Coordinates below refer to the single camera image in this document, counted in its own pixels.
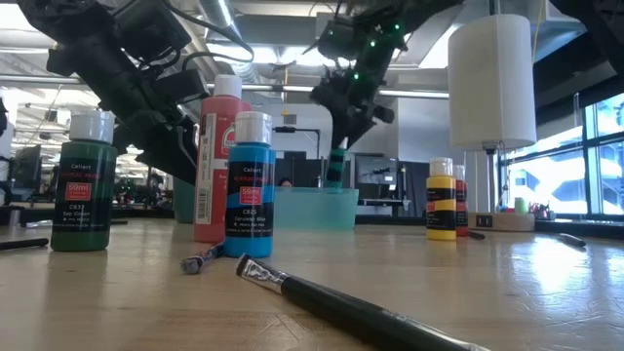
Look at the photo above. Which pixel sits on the small bright red paint bottle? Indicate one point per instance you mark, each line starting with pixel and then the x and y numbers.
pixel 462 195

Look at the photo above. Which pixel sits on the dark teal plastic cup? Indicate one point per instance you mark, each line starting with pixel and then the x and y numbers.
pixel 184 205

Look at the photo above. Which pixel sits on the small teal green paint bottle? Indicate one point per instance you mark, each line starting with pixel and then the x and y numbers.
pixel 336 168

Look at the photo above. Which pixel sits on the long ceiling light strip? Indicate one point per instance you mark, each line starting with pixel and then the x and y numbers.
pixel 292 88

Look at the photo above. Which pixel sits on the small cerulean blue paint bottle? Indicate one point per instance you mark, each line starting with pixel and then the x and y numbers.
pixel 248 246

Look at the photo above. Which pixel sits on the teal translucent plastic bin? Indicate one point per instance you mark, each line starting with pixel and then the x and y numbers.
pixel 317 209

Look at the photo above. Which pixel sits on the small dark green paint bottle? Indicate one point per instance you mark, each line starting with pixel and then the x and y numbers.
pixel 83 236

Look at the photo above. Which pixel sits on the short black paintbrush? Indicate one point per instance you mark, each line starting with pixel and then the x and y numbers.
pixel 477 235
pixel 571 240

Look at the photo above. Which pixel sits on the black paintbrush grey-blue bristles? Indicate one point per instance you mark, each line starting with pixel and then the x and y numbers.
pixel 195 263

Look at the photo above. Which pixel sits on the wide flat black paintbrush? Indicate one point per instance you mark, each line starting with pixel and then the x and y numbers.
pixel 341 312

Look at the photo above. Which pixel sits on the white shade wooden base lamp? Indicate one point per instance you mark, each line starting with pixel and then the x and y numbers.
pixel 490 83

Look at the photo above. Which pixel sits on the large red paint bottle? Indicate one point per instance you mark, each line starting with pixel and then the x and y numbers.
pixel 214 105

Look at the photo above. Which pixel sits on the black office partition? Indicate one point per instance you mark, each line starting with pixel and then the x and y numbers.
pixel 307 170

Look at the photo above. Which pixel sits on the small yellow paint bottle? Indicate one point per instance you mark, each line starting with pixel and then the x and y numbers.
pixel 440 183

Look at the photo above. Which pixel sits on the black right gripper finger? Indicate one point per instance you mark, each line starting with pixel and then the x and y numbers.
pixel 361 129
pixel 341 129

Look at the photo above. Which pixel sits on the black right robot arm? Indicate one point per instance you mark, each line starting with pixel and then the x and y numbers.
pixel 604 19

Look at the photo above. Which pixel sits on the small light green cup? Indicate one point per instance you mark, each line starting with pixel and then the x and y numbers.
pixel 520 206

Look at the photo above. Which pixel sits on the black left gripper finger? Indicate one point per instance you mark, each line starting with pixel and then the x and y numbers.
pixel 191 156
pixel 151 141

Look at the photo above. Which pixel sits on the dark computer monitor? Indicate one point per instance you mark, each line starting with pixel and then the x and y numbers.
pixel 375 170
pixel 27 168

